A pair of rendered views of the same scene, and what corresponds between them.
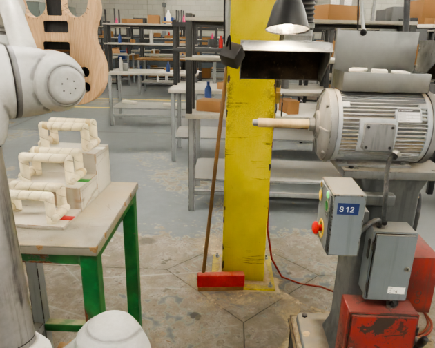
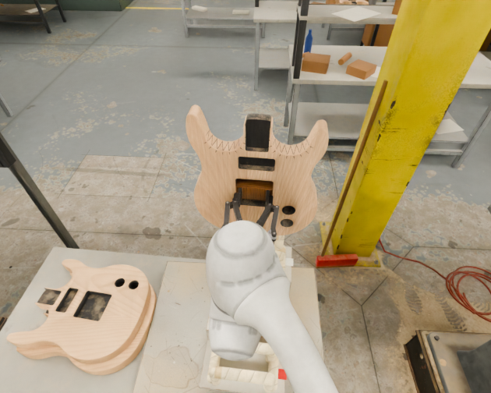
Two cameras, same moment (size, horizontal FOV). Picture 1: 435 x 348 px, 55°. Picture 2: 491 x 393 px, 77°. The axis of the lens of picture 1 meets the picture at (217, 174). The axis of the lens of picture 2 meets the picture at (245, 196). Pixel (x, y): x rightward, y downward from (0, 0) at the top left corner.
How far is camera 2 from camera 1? 1.29 m
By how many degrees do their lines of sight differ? 27
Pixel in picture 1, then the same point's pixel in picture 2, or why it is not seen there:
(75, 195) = not seen: hidden behind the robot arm
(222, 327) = (345, 312)
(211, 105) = (319, 66)
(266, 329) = (381, 313)
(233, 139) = (379, 161)
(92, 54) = (304, 195)
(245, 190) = (376, 200)
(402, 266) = not seen: outside the picture
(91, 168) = not seen: hidden behind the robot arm
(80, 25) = (294, 165)
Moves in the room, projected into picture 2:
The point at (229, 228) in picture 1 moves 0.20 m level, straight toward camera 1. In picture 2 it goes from (351, 226) to (357, 250)
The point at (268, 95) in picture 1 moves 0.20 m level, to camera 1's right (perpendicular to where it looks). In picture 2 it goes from (433, 122) to (475, 122)
